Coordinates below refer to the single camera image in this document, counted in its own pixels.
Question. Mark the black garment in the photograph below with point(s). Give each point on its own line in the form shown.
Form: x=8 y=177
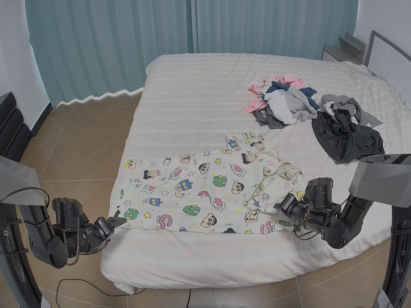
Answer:
x=346 y=143

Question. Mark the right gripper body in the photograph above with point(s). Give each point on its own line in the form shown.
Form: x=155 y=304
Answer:
x=293 y=210

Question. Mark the grey garment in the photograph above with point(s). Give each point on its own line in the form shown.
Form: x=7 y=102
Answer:
x=366 y=114

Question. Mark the bed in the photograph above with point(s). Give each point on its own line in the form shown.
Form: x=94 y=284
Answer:
x=199 y=101

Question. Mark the grey bedside table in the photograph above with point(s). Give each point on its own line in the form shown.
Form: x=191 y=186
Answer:
x=337 y=53

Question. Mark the white printed pyjama top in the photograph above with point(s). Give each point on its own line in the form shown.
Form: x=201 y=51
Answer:
x=208 y=191

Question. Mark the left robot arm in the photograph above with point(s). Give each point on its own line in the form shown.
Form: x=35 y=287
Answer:
x=41 y=236

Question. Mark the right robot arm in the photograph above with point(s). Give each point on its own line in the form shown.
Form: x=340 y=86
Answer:
x=379 y=178

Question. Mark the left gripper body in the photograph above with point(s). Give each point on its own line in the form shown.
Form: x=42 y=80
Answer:
x=98 y=231

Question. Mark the blue-green curtain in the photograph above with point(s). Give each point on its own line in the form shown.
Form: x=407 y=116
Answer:
x=112 y=37
x=273 y=18

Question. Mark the pile of clothes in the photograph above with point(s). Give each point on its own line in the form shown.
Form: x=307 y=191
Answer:
x=282 y=104

